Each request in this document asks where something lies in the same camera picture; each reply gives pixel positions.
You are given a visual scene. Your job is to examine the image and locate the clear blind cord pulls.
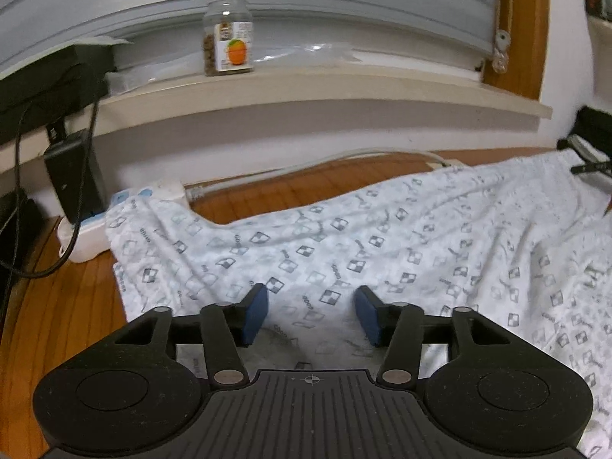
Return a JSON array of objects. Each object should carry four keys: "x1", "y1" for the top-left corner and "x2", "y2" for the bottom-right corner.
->
[{"x1": 492, "y1": 28, "x2": 513, "y2": 76}]

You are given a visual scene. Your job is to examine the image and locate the beige window sill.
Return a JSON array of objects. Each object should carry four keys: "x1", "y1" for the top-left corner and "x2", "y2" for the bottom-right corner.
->
[{"x1": 0, "y1": 59, "x2": 554, "y2": 174}]

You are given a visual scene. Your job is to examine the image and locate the black power adapter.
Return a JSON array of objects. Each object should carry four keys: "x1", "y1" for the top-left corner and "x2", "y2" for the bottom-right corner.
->
[{"x1": 43, "y1": 128, "x2": 109, "y2": 225}]

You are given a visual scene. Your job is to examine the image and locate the folded white patterned garment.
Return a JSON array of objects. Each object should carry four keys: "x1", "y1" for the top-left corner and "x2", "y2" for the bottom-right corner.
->
[{"x1": 565, "y1": 134, "x2": 609, "y2": 160}]

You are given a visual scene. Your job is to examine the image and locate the black flat box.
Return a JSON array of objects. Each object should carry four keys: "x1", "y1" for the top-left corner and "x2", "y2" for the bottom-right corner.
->
[{"x1": 0, "y1": 42, "x2": 119, "y2": 145}]

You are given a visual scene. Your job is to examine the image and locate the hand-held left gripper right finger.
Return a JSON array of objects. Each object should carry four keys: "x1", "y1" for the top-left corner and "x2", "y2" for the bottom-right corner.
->
[{"x1": 354, "y1": 284, "x2": 511, "y2": 389}]

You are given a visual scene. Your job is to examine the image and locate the black cable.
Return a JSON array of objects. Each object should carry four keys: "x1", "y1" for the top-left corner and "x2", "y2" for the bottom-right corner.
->
[{"x1": 0, "y1": 94, "x2": 102, "y2": 279}]

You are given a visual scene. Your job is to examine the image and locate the grey window blind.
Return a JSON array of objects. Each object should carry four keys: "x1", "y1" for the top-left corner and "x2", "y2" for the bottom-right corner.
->
[{"x1": 0, "y1": 0, "x2": 496, "y2": 83}]

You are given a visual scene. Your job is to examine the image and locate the wooden window frame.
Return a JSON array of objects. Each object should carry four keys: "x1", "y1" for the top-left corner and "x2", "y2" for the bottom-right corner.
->
[{"x1": 479, "y1": 0, "x2": 552, "y2": 104}]

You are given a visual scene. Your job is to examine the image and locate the white patterned garment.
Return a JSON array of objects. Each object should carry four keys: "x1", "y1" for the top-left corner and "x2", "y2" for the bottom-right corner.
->
[
  {"x1": 565, "y1": 134, "x2": 609, "y2": 160},
  {"x1": 104, "y1": 147, "x2": 612, "y2": 459}
]

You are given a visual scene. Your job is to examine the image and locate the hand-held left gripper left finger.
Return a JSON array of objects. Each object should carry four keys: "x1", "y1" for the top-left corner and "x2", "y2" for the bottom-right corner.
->
[{"x1": 114, "y1": 282, "x2": 270, "y2": 389}]

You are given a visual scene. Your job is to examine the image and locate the white power strip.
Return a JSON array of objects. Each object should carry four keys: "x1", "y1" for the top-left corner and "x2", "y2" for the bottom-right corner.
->
[{"x1": 56, "y1": 178, "x2": 188, "y2": 265}]

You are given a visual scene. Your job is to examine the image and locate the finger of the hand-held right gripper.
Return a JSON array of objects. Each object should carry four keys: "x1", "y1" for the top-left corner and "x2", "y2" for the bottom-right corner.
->
[{"x1": 570, "y1": 158, "x2": 612, "y2": 176}]

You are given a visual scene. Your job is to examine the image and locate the white power strip cable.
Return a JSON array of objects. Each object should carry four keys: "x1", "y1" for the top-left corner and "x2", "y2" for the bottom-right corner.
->
[{"x1": 183, "y1": 148, "x2": 456, "y2": 200}]

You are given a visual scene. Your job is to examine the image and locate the glass jar with orange label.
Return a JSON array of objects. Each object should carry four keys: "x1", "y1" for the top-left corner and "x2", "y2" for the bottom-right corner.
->
[{"x1": 201, "y1": 0, "x2": 255, "y2": 78}]

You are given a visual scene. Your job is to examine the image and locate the clear plastic bag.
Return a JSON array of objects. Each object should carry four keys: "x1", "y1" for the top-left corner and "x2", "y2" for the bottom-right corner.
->
[{"x1": 104, "y1": 42, "x2": 365, "y2": 95}]

